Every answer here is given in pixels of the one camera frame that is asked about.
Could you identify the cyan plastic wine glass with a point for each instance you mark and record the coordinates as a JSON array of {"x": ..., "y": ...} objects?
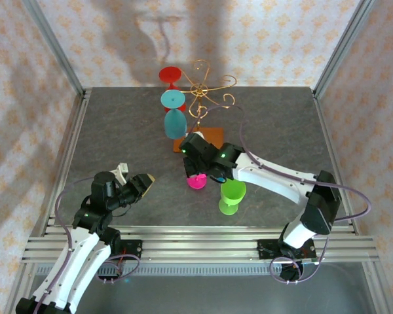
[{"x": 221, "y": 179}]

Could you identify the pink plastic wine glass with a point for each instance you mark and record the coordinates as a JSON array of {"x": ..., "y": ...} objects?
[{"x": 196, "y": 184}]

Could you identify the green plastic wine glass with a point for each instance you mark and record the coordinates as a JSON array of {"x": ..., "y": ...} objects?
[{"x": 233, "y": 193}]

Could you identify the light blue plastic wine glass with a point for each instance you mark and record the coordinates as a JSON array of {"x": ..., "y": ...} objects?
[{"x": 175, "y": 126}]

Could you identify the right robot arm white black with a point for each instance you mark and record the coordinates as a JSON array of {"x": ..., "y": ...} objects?
[{"x": 275, "y": 180}]

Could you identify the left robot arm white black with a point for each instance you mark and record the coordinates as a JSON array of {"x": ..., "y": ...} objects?
[{"x": 78, "y": 258}]

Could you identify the red plastic wine glass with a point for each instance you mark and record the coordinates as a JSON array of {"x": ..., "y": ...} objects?
[{"x": 170, "y": 75}]

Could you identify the aluminium side rail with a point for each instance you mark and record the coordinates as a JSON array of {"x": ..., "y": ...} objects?
[
  {"x": 334, "y": 147},
  {"x": 72, "y": 140}
]

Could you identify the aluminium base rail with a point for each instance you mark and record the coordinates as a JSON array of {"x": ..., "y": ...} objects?
[{"x": 199, "y": 242}]

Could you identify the aluminium frame post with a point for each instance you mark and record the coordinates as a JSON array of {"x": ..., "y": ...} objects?
[
  {"x": 51, "y": 39},
  {"x": 346, "y": 39}
]

